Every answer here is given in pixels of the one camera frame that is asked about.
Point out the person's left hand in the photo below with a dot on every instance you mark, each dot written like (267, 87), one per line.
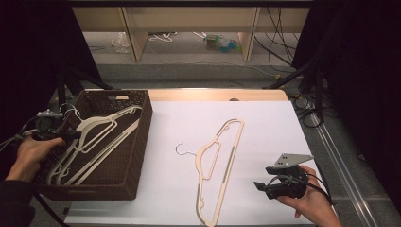
(31, 154)

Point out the colourful plastic bag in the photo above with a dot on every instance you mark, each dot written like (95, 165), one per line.
(222, 43)

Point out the person's right hand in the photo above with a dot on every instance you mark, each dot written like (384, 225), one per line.
(315, 198)

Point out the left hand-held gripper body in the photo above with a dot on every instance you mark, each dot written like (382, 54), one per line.
(47, 124)

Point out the white paper sheet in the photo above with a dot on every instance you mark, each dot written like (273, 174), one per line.
(277, 132)

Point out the metal floor rail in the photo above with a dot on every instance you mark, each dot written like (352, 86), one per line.
(340, 164)

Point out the clear plastic bag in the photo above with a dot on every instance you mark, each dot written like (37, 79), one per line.
(120, 42)

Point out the black curtain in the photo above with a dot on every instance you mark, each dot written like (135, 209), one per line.
(31, 63)
(362, 78)

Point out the black tripod stand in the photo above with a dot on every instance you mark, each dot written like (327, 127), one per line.
(318, 91)
(63, 91)

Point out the light wooden shelf unit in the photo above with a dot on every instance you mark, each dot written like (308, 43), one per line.
(189, 19)

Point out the brown woven basket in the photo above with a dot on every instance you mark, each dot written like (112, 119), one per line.
(126, 164)

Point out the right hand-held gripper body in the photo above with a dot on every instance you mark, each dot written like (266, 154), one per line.
(290, 186)

